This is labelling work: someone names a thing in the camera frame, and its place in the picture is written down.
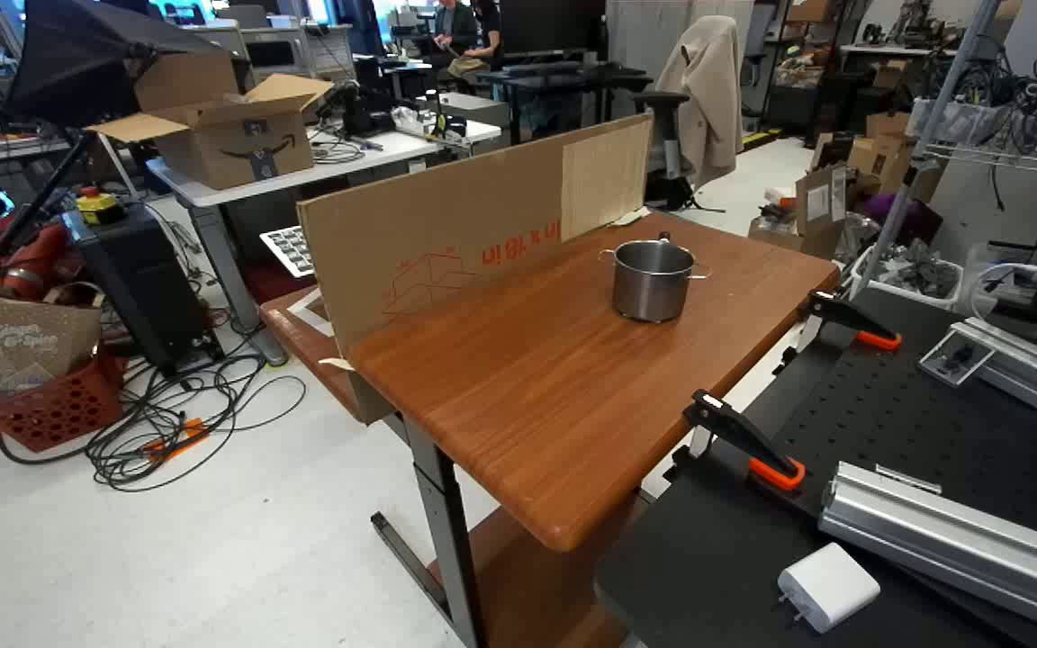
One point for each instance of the near aluminium extrusion rail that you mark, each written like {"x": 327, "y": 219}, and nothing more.
{"x": 935, "y": 535}

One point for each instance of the steel pot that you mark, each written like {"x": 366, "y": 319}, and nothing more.
{"x": 648, "y": 278}

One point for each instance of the black perforated breadboard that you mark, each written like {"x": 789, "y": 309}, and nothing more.
{"x": 699, "y": 570}

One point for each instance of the aluminium extrusion rail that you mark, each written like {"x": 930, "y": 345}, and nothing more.
{"x": 935, "y": 535}
{"x": 1036, "y": 363}

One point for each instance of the far black orange clamp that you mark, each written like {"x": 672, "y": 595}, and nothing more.
{"x": 864, "y": 327}

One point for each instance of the beige jacket on chair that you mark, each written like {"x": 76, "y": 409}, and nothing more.
{"x": 705, "y": 69}

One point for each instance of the red plastic basket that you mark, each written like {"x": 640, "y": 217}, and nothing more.
{"x": 68, "y": 409}

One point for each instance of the black orange clamp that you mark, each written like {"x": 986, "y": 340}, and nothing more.
{"x": 864, "y": 327}
{"x": 766, "y": 457}

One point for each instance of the white power adapter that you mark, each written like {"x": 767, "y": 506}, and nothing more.
{"x": 827, "y": 586}

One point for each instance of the near black orange clamp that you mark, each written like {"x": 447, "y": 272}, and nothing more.
{"x": 766, "y": 457}

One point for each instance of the far aluminium extrusion rail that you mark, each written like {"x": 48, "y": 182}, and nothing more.
{"x": 1036, "y": 363}

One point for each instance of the open cardboard box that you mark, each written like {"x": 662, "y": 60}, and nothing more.
{"x": 207, "y": 126}

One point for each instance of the cardboard backboard panel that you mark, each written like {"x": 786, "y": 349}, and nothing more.
{"x": 405, "y": 242}

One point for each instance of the grey desk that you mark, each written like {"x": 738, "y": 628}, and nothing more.
{"x": 270, "y": 204}

